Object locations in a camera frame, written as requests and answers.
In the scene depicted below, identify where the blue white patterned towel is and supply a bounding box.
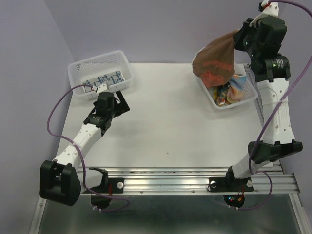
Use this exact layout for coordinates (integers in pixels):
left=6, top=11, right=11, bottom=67
left=81, top=71, right=127, bottom=92

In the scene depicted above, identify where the brown bear towel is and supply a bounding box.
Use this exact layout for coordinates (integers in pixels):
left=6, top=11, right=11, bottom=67
left=192, top=30, right=238, bottom=88

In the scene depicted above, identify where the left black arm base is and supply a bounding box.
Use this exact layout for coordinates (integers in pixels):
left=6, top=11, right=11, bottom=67
left=86, top=167, right=124, bottom=195

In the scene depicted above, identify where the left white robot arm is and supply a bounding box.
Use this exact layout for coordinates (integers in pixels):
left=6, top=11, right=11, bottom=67
left=39, top=91, right=130, bottom=211

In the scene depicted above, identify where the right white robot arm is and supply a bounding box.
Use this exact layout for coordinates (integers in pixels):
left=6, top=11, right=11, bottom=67
left=224, top=16, right=303, bottom=190

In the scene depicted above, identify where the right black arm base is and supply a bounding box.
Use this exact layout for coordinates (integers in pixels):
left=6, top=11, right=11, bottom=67
left=207, top=177, right=254, bottom=193

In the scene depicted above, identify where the left white plastic basket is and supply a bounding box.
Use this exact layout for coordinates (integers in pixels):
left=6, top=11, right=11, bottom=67
left=67, top=51, right=134, bottom=88

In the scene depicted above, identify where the white plastic basket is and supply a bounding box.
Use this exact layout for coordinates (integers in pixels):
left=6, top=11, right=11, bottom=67
left=197, top=63, right=258, bottom=110
left=67, top=51, right=134, bottom=88

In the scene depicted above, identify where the right white plastic basket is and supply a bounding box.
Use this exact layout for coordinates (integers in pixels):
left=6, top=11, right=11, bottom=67
left=197, top=63, right=258, bottom=110

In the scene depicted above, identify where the light blue colourful towel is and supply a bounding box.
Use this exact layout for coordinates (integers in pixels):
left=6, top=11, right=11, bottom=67
left=213, top=74, right=247, bottom=107

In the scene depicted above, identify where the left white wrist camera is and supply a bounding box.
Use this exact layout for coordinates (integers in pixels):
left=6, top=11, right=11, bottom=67
left=91, top=82, right=110, bottom=95

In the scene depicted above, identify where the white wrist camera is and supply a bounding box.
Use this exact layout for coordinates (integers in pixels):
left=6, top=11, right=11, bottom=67
left=91, top=82, right=110, bottom=95
left=249, top=0, right=279, bottom=27

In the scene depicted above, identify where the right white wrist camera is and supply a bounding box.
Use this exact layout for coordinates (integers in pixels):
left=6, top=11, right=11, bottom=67
left=249, top=0, right=279, bottom=27

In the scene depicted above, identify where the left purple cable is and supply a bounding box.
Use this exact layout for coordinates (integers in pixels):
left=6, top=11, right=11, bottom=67
left=46, top=84, right=130, bottom=212

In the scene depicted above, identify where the right aluminium side rail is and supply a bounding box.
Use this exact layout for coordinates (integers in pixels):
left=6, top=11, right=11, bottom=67
left=243, top=62, right=283, bottom=171

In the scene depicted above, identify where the aluminium mounting rail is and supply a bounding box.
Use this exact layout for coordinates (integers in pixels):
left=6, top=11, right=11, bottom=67
left=78, top=166, right=300, bottom=195

